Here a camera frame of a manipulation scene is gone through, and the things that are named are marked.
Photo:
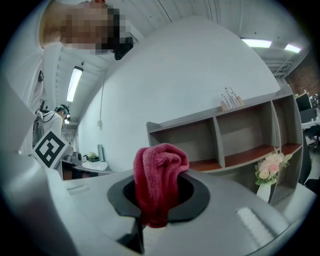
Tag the white rounded table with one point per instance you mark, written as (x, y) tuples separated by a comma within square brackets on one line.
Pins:
[(96, 166)]

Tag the red cloth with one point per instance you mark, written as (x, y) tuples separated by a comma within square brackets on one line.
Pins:
[(160, 182)]

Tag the black office chair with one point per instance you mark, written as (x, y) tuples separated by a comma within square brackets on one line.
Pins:
[(311, 170)]

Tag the grey rectangular bar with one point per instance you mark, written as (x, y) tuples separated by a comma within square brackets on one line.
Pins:
[(100, 152)]

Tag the white vase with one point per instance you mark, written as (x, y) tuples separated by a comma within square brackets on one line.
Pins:
[(263, 193)]

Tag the grey wooden shelf unit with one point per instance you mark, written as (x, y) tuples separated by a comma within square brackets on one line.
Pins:
[(240, 125)]

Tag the wooden card holder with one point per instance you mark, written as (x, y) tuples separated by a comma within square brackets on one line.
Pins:
[(231, 101)]

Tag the person's head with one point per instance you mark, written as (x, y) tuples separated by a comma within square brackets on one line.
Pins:
[(75, 25)]

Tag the pink flower bouquet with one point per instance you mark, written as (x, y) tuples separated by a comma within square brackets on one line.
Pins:
[(271, 167)]

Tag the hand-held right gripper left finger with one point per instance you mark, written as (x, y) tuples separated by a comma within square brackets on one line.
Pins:
[(87, 212)]

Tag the green planter box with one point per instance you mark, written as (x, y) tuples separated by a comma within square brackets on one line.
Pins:
[(92, 157)]

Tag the black head camera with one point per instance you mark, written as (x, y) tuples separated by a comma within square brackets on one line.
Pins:
[(123, 48)]

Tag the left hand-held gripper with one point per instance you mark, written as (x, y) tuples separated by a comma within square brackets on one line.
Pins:
[(50, 150)]

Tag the long ceiling light panel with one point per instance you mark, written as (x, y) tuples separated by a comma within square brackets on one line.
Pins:
[(74, 83)]

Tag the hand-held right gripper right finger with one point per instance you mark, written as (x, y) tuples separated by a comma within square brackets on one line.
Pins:
[(237, 225)]

